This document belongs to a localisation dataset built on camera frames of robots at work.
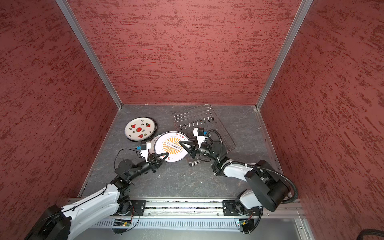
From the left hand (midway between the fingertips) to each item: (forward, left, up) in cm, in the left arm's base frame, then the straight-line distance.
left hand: (169, 156), depth 74 cm
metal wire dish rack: (+37, -5, -16) cm, 41 cm away
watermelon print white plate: (+28, +26, -15) cm, 41 cm away
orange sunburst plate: (+4, 0, +7) cm, 8 cm away
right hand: (+4, -5, +5) cm, 8 cm away
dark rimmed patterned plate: (+28, +26, -15) cm, 41 cm away
